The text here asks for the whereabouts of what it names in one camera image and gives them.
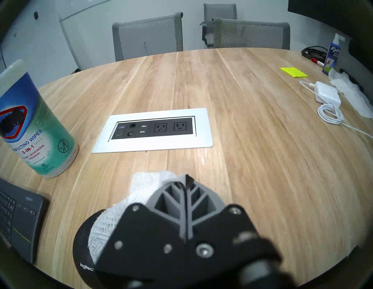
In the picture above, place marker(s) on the black Logitech mouse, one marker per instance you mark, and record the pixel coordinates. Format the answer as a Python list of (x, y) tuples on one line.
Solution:
[(83, 256)]

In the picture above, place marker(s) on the red marker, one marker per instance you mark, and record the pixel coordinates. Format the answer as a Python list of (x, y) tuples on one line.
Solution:
[(317, 62)]

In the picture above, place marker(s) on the large black TV screen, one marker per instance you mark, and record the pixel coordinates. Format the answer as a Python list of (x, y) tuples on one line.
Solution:
[(329, 10)]

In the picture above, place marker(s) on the glass wall whiteboard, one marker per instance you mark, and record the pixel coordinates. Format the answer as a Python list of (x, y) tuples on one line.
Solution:
[(75, 7)]

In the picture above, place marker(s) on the grey mesh office chair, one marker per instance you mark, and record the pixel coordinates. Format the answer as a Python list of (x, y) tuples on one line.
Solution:
[(148, 36), (250, 35)]

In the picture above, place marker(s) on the white table power outlet panel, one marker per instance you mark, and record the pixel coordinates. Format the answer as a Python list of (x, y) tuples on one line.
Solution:
[(201, 131)]

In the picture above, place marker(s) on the white disinfecting wipe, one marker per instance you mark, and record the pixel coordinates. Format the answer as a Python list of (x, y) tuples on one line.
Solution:
[(140, 189)]

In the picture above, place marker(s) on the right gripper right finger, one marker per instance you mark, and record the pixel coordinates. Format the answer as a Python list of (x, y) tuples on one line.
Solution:
[(209, 224)]

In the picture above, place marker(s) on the black Logitech keyboard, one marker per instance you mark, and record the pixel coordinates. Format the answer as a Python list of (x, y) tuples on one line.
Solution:
[(17, 215)]

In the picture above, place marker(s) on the mobile whiteboard on stand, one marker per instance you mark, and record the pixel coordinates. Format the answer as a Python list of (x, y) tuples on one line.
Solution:
[(38, 43)]

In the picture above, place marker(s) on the disinfecting wipes canister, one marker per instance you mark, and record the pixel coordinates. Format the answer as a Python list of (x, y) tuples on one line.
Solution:
[(32, 125)]

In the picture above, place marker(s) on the grey office chair with armrests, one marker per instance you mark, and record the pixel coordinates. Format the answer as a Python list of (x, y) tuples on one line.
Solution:
[(220, 11)]

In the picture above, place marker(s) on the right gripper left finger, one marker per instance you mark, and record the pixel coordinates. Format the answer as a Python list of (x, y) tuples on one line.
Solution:
[(163, 227)]

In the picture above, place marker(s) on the crumpled white tissue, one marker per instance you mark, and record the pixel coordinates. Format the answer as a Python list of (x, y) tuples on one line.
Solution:
[(352, 93)]

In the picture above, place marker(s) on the white power adapter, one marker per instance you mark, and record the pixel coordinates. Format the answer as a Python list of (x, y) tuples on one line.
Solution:
[(327, 93)]

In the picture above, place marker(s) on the black remote control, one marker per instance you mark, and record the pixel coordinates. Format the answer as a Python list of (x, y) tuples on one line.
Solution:
[(354, 78)]

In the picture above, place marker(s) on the yellow sticky note pad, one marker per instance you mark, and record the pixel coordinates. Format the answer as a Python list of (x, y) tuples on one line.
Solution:
[(293, 72)]

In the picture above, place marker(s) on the blue whiteboard cleaner spray bottle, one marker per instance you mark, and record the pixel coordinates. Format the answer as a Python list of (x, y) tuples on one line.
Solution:
[(332, 56)]

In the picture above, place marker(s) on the black video conference bar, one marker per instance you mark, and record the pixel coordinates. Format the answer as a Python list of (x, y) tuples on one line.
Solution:
[(360, 54)]

